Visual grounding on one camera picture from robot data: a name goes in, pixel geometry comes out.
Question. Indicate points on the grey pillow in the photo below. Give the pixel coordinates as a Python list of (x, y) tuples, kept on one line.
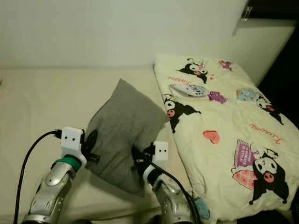
[(126, 121)]

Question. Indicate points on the cream sheeted bed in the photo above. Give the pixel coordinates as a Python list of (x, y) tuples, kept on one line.
[(46, 107)]

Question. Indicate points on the white printed quilt tag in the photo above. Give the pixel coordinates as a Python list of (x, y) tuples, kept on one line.
[(189, 90)]

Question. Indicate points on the cream cartoon print quilt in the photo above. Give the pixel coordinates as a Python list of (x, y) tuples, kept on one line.
[(229, 116)]

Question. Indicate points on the white board panel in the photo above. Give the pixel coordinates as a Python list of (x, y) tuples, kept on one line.
[(266, 46)]

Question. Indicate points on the small metal clip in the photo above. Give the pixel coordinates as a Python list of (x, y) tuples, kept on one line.
[(246, 12)]

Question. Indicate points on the dark wooden furniture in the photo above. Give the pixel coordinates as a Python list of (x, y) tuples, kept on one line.
[(275, 7)]

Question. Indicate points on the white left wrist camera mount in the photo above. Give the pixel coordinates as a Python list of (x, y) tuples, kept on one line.
[(72, 140)]

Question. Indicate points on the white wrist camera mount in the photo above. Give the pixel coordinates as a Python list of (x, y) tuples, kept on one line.
[(160, 150), (72, 140)]

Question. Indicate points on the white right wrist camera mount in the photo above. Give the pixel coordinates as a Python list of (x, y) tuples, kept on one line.
[(160, 150)]

